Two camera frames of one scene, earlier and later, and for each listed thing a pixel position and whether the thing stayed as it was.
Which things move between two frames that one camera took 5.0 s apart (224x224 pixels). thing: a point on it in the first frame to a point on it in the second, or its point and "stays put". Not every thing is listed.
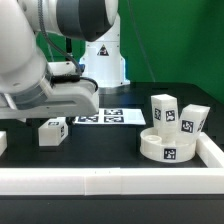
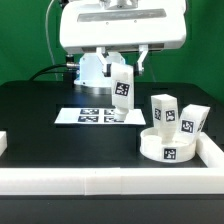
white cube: x=165 y=117 stays put
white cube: x=53 y=131 to x=122 y=89
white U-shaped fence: x=208 y=180 stays put
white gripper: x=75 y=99 to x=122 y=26
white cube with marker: x=191 y=119 stays put
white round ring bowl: x=154 y=150 stays put
